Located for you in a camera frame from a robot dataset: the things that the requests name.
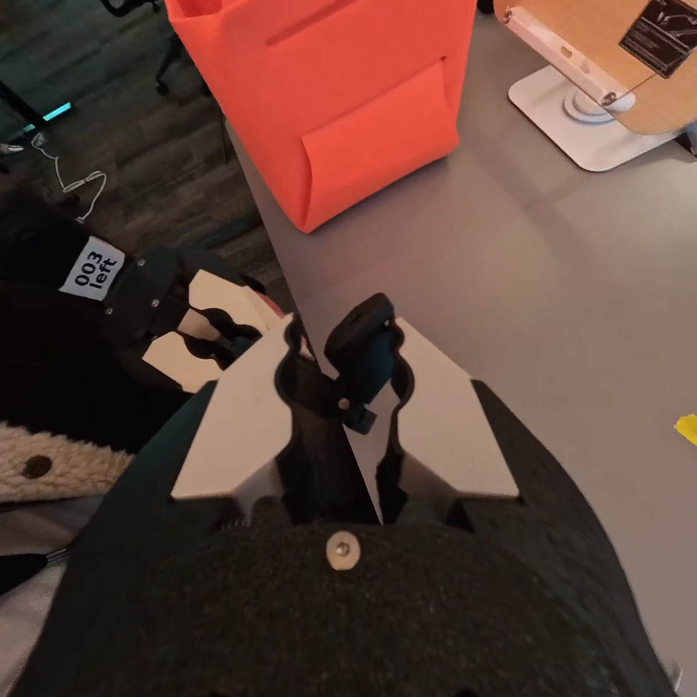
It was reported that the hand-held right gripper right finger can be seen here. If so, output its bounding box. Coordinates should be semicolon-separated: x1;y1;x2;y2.
376;317;521;523

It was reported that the grey desk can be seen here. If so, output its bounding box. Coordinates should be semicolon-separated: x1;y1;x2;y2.
224;11;697;681

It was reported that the white stand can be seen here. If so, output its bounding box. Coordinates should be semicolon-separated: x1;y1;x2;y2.
506;8;697;172

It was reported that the white cord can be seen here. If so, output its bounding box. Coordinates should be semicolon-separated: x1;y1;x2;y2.
30;132;108;223

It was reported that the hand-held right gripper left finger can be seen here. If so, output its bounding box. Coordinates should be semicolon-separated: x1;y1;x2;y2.
170;313;306;513

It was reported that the orange fabric bag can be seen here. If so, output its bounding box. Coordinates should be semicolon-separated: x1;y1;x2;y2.
163;0;479;234

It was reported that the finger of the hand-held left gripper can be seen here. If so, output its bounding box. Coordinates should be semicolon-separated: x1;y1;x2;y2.
142;329;261;395
187;268;286;335

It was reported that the black curved plastic part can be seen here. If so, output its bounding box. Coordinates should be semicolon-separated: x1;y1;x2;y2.
324;293;396;415

